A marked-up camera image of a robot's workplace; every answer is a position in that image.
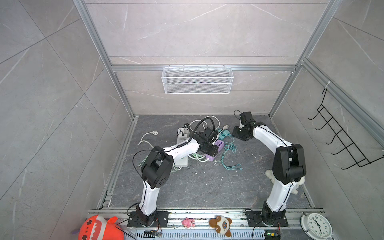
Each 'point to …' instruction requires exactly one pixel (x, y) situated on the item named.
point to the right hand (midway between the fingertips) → (234, 133)
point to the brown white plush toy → (222, 224)
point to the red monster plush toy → (96, 227)
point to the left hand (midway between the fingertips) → (215, 148)
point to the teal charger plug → (225, 133)
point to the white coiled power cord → (203, 121)
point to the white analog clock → (316, 226)
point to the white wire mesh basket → (196, 80)
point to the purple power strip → (220, 144)
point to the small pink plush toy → (188, 222)
